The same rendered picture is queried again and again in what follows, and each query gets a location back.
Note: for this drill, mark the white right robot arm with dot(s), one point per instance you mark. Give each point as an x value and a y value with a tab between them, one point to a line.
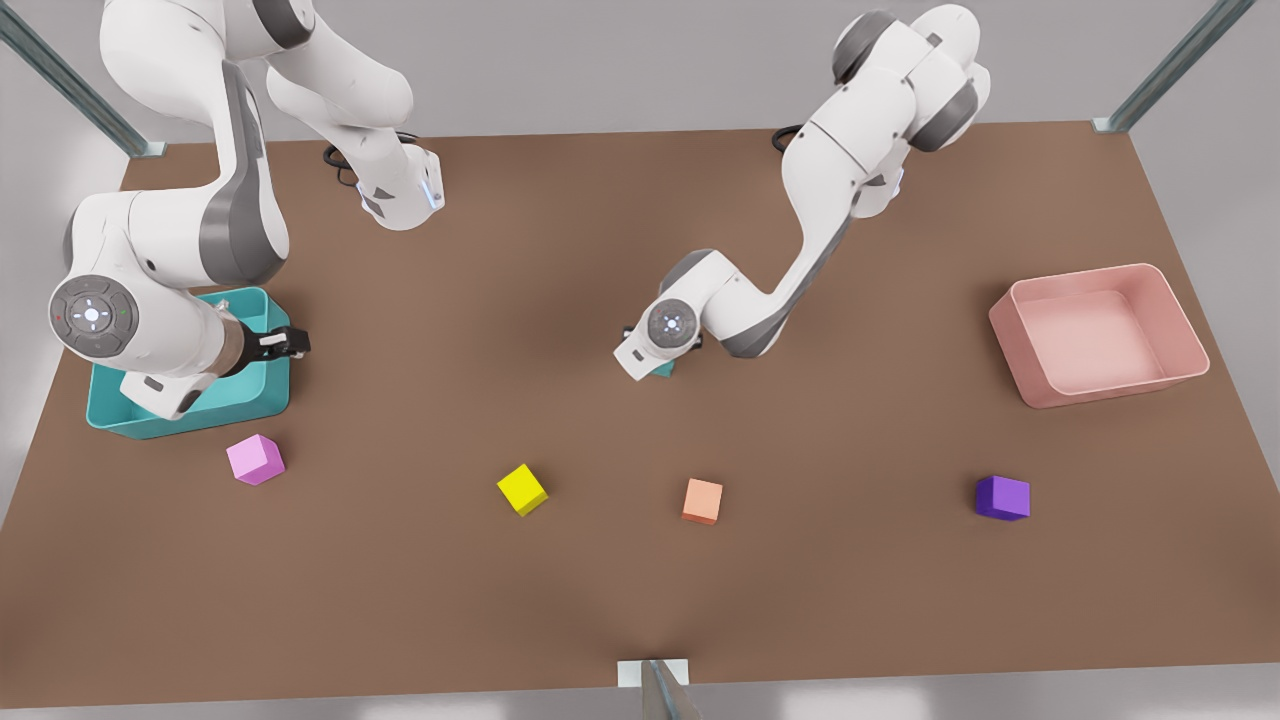
170	230

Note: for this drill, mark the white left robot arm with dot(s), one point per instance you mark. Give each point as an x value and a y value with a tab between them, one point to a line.
835	150

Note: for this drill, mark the teal plastic tray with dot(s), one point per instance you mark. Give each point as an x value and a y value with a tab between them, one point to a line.
255	395

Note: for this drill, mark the pink cube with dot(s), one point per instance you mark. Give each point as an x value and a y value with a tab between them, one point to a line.
255	460

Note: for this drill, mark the orange cube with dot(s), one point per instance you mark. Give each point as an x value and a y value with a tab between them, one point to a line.
703	501

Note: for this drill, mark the yellow cube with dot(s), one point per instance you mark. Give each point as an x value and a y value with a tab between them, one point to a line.
522	490

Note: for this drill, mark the purple cube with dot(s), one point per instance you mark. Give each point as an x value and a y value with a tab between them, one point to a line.
1002	498

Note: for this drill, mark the pink plastic tray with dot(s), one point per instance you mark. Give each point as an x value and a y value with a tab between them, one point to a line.
1095	345

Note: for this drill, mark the silver frame post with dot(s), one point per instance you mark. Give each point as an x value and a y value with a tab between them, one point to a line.
70	85
655	685
1175	65

